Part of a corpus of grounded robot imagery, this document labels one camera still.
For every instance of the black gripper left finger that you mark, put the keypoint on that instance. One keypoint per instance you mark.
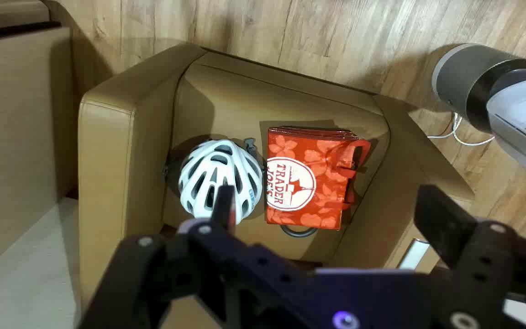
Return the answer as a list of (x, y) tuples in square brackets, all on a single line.
[(146, 273)]

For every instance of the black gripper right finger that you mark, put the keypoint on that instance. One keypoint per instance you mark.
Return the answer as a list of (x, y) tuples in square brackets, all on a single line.
[(486, 264)]

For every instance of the white bicycle helmet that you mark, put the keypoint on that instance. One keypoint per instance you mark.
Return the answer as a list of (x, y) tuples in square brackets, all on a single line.
[(212, 165)]

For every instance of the brown leather armchair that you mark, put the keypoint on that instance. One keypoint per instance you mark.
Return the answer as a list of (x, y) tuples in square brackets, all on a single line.
[(135, 125)]

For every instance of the white bladeless tower fan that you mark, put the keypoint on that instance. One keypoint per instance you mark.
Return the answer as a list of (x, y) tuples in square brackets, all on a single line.
[(486, 87)]

